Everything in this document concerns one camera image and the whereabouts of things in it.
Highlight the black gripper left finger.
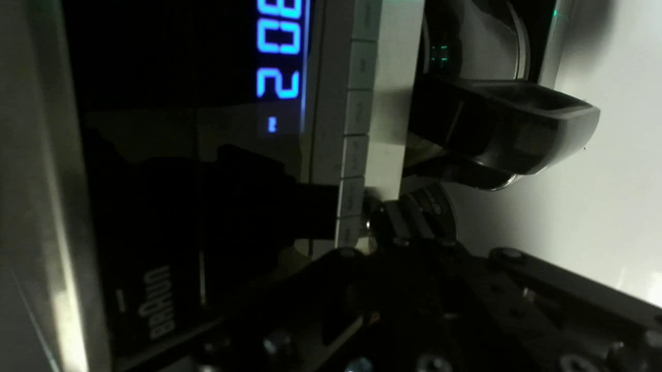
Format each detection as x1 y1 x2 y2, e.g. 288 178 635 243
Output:
204 198 415 372

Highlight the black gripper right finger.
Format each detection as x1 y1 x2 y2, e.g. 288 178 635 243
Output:
394 183 662 372

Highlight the black and silver coffee maker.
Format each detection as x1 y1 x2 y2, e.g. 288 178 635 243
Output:
0 0 574 372

